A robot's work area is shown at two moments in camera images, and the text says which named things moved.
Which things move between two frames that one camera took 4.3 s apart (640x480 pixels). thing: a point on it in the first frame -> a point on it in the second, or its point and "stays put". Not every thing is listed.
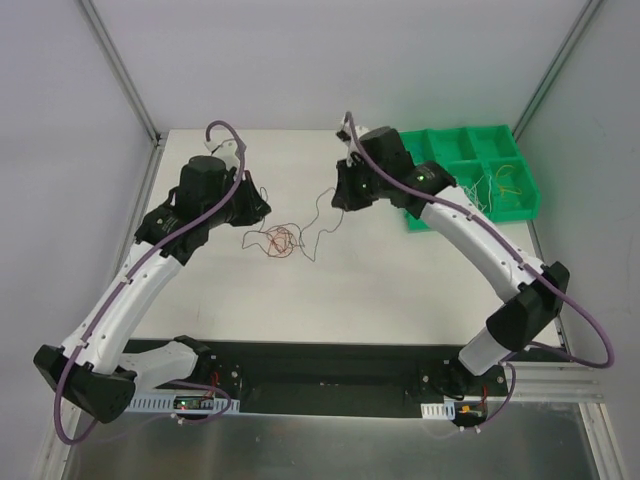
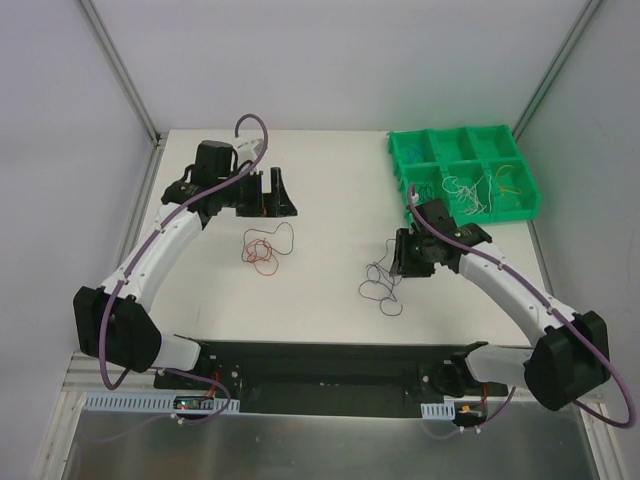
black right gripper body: (345, 185) -> (406, 253)
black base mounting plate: (315, 378) stays put
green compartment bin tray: (484, 163) stays put
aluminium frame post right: (584, 18) stays put
